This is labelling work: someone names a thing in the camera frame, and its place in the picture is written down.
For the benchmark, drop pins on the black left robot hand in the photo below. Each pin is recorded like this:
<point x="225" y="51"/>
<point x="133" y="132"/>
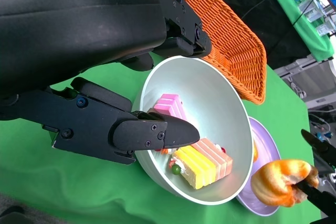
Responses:
<point x="65" y="37"/>

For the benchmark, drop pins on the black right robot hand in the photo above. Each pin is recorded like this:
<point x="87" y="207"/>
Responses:
<point x="326" y="161"/>

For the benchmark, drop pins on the yellow pink layered cake slice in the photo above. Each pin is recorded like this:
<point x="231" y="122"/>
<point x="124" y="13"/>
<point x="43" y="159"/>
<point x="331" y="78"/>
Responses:
<point x="204" y="163"/>

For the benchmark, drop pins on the pale grey ceramic bowl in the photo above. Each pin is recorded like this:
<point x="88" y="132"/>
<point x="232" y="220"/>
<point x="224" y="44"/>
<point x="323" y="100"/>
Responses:
<point x="210" y="98"/>

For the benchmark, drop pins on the lilac plate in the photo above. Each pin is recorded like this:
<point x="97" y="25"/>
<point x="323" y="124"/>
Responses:
<point x="265" y="142"/>

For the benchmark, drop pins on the orange wicker basket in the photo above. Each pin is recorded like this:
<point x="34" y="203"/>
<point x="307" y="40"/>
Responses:
<point x="231" y="37"/>

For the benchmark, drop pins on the grey equipment box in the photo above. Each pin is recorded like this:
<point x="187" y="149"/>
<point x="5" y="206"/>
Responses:
<point x="315" y="77"/>

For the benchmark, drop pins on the green cloth background table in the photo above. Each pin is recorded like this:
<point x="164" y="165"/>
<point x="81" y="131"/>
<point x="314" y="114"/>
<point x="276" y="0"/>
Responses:
<point x="309" y="40"/>

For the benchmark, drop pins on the green tablecloth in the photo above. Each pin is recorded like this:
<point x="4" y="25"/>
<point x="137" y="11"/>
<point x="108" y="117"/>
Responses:
<point x="78" y="187"/>

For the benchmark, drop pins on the black backdrop curtain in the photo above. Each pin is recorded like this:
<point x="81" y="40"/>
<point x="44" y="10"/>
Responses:
<point x="262" y="24"/>

